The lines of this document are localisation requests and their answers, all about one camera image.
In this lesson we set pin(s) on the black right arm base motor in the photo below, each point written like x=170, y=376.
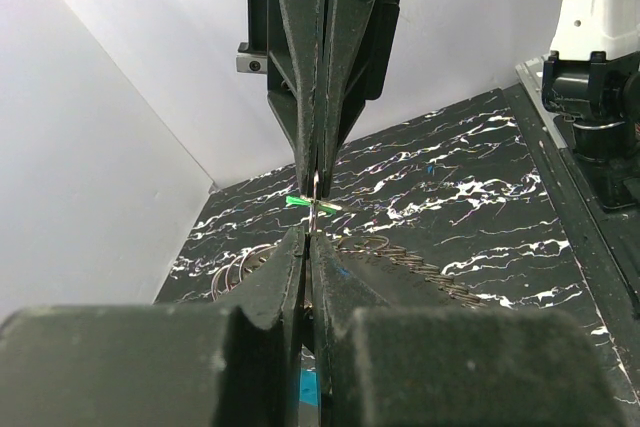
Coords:
x=595, y=132

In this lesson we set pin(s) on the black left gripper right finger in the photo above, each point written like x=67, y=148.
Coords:
x=379, y=364

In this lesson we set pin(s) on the blue tagged key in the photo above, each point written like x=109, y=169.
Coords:
x=308, y=387

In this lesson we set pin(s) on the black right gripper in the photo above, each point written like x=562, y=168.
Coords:
x=356, y=41

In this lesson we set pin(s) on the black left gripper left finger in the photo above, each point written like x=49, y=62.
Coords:
x=233, y=362

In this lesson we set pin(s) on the green tagged key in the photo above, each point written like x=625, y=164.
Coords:
x=324, y=206

